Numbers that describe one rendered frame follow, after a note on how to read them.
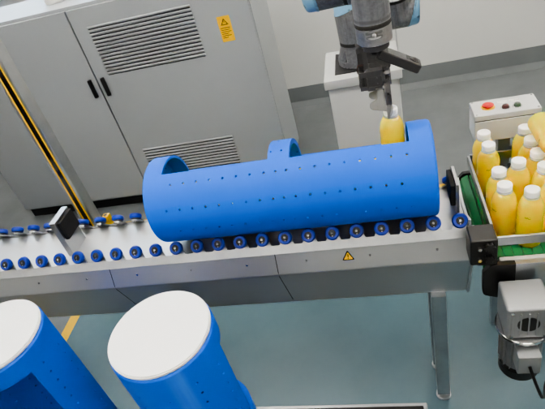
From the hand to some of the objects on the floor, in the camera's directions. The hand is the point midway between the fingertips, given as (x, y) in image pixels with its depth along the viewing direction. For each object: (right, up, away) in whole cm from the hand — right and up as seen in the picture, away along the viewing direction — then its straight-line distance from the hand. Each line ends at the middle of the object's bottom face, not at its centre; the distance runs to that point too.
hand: (390, 109), depth 139 cm
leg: (+38, -104, +68) cm, 130 cm away
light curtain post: (-95, -95, +133) cm, 189 cm away
